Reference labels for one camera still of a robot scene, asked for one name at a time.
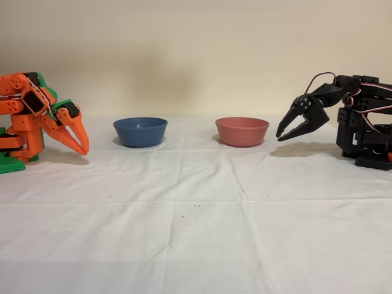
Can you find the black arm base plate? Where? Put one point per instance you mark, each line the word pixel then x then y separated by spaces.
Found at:
pixel 373 163

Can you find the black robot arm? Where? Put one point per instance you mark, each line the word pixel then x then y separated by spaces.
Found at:
pixel 349 119

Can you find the red bowl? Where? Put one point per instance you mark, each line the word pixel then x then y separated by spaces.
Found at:
pixel 242 133

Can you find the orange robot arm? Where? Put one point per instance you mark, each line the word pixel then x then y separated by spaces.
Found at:
pixel 27 122

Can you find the white table cloth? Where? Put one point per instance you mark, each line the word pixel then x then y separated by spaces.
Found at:
pixel 196 229

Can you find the green arm base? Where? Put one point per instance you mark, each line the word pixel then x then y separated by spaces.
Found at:
pixel 12 165

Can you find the blue bowl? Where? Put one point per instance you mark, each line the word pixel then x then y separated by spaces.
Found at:
pixel 141 134

